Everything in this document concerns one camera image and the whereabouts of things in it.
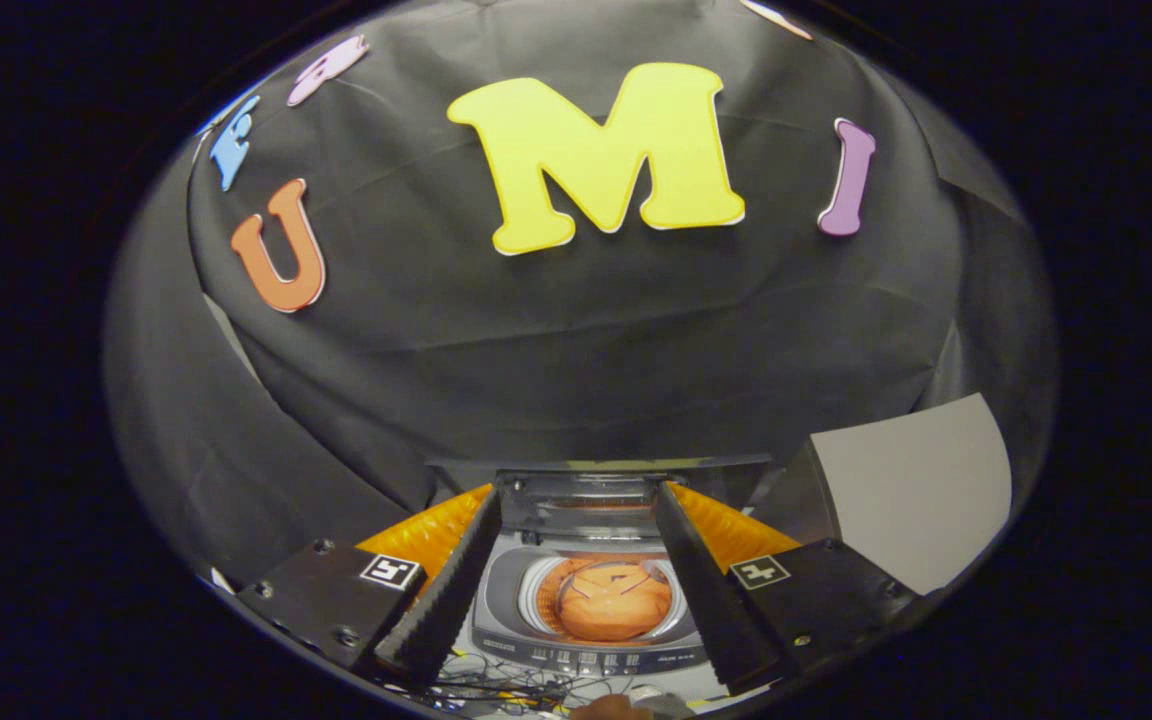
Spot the tangle of thin cables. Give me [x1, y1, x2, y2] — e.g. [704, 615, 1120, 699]
[406, 650, 642, 719]

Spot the black backdrop cloth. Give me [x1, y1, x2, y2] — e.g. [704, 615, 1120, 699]
[104, 0, 1059, 591]

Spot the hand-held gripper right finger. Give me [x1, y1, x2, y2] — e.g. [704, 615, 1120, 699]
[654, 481, 924, 695]

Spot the yellow polo shirt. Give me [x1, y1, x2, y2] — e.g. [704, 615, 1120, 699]
[536, 555, 675, 643]

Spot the dark grey washing machine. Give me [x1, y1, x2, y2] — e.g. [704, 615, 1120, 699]
[424, 455, 774, 681]

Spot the dark washing machine lid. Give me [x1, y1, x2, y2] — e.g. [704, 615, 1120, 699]
[424, 455, 774, 541]

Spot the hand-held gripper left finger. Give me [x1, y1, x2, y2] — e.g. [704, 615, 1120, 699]
[234, 484, 503, 693]

